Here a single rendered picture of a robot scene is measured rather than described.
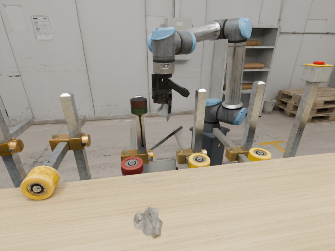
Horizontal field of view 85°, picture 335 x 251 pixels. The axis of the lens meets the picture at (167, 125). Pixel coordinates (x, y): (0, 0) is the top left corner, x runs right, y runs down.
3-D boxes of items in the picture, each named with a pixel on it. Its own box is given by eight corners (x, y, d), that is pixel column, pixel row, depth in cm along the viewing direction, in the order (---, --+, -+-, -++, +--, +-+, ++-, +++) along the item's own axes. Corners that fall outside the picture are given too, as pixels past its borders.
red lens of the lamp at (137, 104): (130, 103, 69) (129, 97, 68) (146, 102, 69) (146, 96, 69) (130, 108, 63) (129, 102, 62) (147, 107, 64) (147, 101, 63)
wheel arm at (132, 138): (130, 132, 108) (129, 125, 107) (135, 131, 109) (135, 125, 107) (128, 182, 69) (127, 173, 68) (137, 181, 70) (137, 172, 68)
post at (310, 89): (278, 163, 100) (304, 80, 82) (286, 162, 101) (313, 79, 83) (285, 168, 96) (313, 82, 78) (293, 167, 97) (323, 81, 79)
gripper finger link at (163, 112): (156, 121, 84) (156, 102, 80) (169, 120, 85) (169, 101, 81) (157, 124, 81) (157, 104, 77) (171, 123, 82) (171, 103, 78)
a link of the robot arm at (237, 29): (225, 116, 160) (231, 17, 121) (246, 121, 149) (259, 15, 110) (217, 124, 151) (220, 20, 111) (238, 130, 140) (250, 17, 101)
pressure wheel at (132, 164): (123, 180, 74) (120, 156, 69) (143, 178, 75) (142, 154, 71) (122, 195, 67) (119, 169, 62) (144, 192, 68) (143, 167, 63)
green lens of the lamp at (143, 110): (130, 109, 70) (130, 103, 69) (146, 108, 70) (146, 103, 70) (130, 115, 64) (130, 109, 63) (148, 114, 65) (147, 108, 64)
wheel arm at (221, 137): (212, 133, 114) (212, 127, 113) (217, 133, 115) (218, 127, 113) (253, 181, 75) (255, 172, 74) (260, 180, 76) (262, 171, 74)
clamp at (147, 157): (122, 160, 83) (120, 150, 81) (151, 157, 85) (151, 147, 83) (121, 167, 78) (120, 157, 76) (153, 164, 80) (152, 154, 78)
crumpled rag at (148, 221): (130, 212, 48) (129, 205, 47) (155, 204, 50) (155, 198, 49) (138, 244, 40) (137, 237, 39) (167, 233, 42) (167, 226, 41)
